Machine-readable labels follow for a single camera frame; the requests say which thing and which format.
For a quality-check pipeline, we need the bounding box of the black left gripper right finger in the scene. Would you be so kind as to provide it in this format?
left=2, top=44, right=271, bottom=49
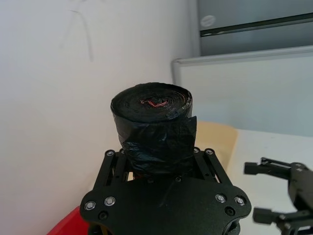
left=187, top=147, right=232, bottom=185

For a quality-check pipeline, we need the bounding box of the red plastic box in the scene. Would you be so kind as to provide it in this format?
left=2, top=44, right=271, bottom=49
left=45, top=205, right=91, bottom=235

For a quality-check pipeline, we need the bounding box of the black plastic bag roll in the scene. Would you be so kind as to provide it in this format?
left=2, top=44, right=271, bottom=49
left=110, top=82, right=198, bottom=175

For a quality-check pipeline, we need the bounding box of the whiteboard with grey frame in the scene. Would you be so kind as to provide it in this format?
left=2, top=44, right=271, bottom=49
left=171, top=45, right=313, bottom=137

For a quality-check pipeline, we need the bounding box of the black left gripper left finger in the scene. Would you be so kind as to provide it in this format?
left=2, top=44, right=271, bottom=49
left=93, top=148, right=134, bottom=190

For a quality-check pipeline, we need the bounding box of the cream flat board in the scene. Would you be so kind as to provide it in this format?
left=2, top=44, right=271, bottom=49
left=193, top=120, right=239, bottom=182

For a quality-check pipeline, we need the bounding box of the grey metal cabinet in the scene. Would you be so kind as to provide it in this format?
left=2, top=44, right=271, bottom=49
left=187, top=0, right=313, bottom=60

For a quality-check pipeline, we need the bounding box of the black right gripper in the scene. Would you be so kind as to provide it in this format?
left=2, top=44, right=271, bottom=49
left=243, top=157, right=313, bottom=235

